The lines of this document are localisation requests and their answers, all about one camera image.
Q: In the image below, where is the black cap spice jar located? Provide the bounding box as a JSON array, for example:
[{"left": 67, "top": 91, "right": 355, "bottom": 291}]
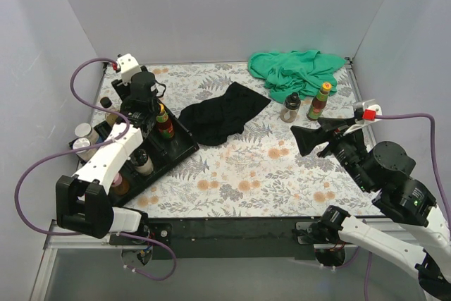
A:
[{"left": 280, "top": 92, "right": 301, "bottom": 123}]

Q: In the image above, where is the black cloth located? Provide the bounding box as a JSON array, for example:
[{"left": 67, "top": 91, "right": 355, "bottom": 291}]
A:
[{"left": 178, "top": 82, "right": 271, "bottom": 147}]

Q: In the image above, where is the yellow cap sauce bottle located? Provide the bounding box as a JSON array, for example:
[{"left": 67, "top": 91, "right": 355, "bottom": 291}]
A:
[
  {"left": 156, "top": 104, "right": 175, "bottom": 140},
  {"left": 307, "top": 82, "right": 333, "bottom": 121}
]

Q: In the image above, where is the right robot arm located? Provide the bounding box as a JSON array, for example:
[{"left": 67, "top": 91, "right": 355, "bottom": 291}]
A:
[{"left": 291, "top": 118, "right": 450, "bottom": 300}]

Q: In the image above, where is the silver lid spice jar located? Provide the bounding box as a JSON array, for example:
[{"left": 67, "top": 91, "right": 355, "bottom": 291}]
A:
[{"left": 72, "top": 137, "right": 97, "bottom": 163}]

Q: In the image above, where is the pink cap spice bottle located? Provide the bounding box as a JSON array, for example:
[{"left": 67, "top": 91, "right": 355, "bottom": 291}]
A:
[{"left": 110, "top": 173, "right": 130, "bottom": 196}]

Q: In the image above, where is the white spice jar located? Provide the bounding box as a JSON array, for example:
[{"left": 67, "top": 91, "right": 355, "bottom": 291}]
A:
[{"left": 130, "top": 149, "right": 154, "bottom": 176}]

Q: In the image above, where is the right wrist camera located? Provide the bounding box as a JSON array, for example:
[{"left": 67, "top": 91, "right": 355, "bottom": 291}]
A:
[{"left": 352, "top": 99, "right": 382, "bottom": 128}]

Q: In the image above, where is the green cloth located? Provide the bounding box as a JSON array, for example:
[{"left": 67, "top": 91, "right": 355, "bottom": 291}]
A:
[{"left": 247, "top": 50, "right": 346, "bottom": 103}]

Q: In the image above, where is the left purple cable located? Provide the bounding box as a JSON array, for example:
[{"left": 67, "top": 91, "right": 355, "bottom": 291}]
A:
[{"left": 13, "top": 57, "right": 178, "bottom": 282}]

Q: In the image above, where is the black compartment tray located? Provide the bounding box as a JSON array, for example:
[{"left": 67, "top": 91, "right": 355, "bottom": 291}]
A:
[{"left": 68, "top": 103, "right": 200, "bottom": 209}]

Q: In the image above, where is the dark soy sauce bottle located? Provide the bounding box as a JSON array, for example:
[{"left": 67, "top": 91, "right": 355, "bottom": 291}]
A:
[{"left": 99, "top": 97, "right": 118, "bottom": 127}]

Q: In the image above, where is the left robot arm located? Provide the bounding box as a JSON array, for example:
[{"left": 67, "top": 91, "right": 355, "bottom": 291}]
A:
[{"left": 56, "top": 66, "right": 159, "bottom": 245}]

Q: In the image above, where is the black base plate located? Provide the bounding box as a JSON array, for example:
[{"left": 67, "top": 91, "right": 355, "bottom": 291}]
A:
[{"left": 109, "top": 216, "right": 348, "bottom": 262}]

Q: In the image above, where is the blue label spice jar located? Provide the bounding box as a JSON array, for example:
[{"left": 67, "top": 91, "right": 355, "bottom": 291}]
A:
[{"left": 75, "top": 123, "right": 103, "bottom": 145}]

